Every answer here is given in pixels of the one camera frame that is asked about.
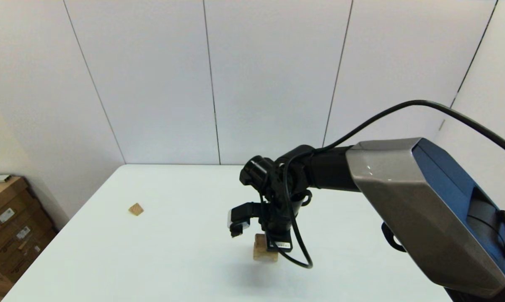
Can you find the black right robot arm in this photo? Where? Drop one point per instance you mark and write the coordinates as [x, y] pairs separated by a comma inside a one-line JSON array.
[[403, 188]]

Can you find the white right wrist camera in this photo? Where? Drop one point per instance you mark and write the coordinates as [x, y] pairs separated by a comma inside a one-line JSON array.
[[237, 218]]

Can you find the triangular wooden building block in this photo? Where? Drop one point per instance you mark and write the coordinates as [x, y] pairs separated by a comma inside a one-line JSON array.
[[136, 209]]

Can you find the cardboard box with white label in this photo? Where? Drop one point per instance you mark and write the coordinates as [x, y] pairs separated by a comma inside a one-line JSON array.
[[5, 203], [26, 247]]

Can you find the rectangular wooden building block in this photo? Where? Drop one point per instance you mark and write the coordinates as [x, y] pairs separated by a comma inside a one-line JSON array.
[[260, 240]]

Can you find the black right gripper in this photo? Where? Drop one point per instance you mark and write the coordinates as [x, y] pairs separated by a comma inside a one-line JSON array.
[[279, 222]]

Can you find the arched wooden building block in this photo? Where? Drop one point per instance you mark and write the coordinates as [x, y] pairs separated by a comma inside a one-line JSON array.
[[262, 255]]

